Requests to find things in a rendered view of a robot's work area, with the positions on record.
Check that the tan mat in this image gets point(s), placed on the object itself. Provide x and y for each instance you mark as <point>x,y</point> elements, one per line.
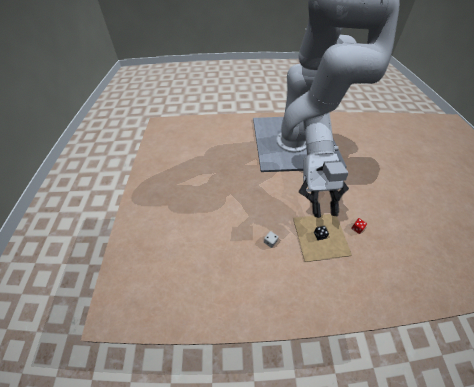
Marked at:
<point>334,246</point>

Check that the grey die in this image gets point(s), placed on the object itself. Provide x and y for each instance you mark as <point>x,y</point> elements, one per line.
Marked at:
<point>271,239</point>

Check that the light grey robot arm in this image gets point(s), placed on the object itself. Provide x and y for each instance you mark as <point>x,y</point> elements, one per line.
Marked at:
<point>343,64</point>

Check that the black die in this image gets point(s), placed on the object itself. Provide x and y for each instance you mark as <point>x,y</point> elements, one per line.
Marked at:
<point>321,232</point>

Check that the red die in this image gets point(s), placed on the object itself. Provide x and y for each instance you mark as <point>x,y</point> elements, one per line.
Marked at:
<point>359,226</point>

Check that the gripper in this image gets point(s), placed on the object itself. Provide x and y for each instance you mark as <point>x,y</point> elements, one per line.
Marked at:
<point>319,182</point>

